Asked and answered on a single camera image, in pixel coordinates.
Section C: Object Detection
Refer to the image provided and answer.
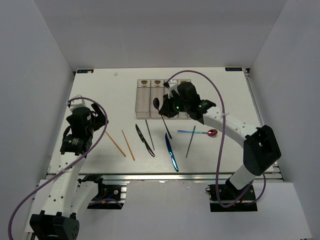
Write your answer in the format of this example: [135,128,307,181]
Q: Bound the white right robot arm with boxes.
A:
[159,80,282,200]

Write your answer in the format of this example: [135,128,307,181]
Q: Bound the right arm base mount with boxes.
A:
[205,184,258,213]

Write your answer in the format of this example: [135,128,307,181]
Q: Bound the black spoon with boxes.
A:
[152,97,172,139]

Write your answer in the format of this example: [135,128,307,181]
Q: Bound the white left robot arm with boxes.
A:
[29,95,109,240]

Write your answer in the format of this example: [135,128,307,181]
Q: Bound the wooden chopstick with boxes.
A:
[121,130,136,161]
[105,131,127,157]

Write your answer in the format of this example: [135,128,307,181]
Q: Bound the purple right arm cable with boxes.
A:
[166,70,266,209]

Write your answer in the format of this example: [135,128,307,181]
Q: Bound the blue knife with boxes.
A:
[165,133,179,172]

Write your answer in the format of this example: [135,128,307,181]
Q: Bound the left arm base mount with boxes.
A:
[77,174,124,210]

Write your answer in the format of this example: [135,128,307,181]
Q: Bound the right table corner label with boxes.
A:
[225,67,243,72]

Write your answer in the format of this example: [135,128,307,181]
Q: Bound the grey metal chopstick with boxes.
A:
[185,125,196,158]
[144,119,155,150]

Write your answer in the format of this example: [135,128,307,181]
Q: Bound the left table corner label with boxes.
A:
[76,69,94,74]

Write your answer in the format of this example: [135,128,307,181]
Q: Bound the iridescent rainbow spoon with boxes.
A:
[177,129,218,138]

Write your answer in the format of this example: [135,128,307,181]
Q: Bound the black iridescent knife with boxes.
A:
[135,124,155,158]

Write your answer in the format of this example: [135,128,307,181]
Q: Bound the clear container far left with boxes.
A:
[135,79,151,119]

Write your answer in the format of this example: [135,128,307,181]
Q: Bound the table corner label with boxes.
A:
[76,69,94,74]
[225,67,243,72]

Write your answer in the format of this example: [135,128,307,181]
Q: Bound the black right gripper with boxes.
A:
[159,91,190,119]

